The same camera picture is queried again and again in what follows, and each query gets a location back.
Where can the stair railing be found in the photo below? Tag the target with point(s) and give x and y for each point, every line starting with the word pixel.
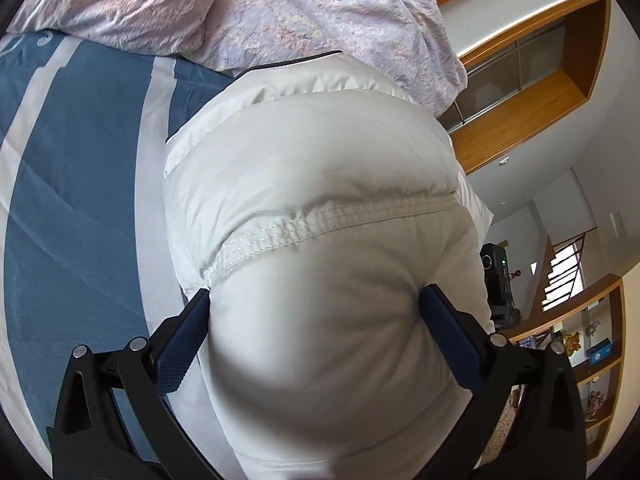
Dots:
pixel 567 270

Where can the pink floral duvet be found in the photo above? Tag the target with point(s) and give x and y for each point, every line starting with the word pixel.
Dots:
pixel 275 10

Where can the pink flower ornament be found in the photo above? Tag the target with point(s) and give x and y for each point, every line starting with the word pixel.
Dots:
pixel 596 402

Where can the blue box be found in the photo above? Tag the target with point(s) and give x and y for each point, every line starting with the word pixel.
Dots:
pixel 600 352

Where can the white down jacket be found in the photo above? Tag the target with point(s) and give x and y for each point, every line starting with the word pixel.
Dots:
pixel 325 260

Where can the blue striped bed sheet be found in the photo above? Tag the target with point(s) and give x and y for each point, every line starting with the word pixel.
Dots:
pixel 75 210

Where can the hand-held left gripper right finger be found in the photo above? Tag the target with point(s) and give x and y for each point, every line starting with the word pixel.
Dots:
pixel 450 340

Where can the yellow figurine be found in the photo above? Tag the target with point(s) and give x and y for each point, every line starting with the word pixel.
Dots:
pixel 572 342

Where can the wooden framed interior window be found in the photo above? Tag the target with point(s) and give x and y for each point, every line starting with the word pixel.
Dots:
pixel 540 85

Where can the wooden shelf unit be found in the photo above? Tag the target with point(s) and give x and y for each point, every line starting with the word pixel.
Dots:
pixel 595 360

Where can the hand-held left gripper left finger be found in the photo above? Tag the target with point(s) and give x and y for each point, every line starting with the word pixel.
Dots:
pixel 180 355

